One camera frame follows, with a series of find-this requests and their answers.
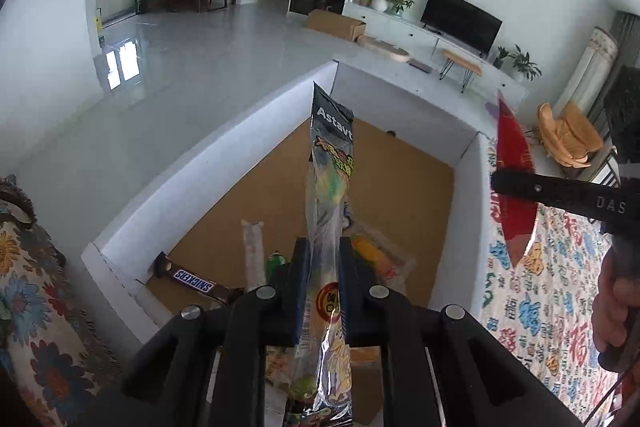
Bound covered standing air conditioner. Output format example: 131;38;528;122
552;26;620;122

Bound red snack packet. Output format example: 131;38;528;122
495;89;540;268

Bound orange lounge chair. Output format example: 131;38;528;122
525;101;606;170

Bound white cardboard box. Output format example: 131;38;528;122
81;59;498;427

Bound grey curtain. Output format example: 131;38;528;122
587;9;640;122

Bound brown cardboard box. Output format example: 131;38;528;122
306;9;367;42

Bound clear tube snack packet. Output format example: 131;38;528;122
241;219;266;288

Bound person's right hand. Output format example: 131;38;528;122
591;244;640;358

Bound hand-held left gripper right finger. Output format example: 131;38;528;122
339;236;583;427

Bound white television cabinet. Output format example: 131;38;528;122
342;2;530;108

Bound orange snack packet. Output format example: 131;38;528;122
342;227;416;283

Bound round wooden board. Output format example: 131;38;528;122
357;36;411;62

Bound long black-topped candy packet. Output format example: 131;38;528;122
282;81;356;427

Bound pale yellow snack packet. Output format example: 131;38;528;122
265;347;296;388

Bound leafy plant in white pot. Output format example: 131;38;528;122
507;45;542;82

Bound printed woven blanket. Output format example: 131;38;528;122
480;137;640;427

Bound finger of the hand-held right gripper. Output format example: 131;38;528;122
490;171;596;214

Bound wooden bench with metal legs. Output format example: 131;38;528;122
439;48;484;92

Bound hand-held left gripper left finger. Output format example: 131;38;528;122
75;237;311;427

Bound brown chocolate bar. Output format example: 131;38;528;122
152;252;246;305

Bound green sausage packet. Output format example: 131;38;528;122
265;251;288;280

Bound floral patterned cloth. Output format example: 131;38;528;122
0;174;121;427

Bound black flat television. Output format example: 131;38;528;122
420;0;503;55

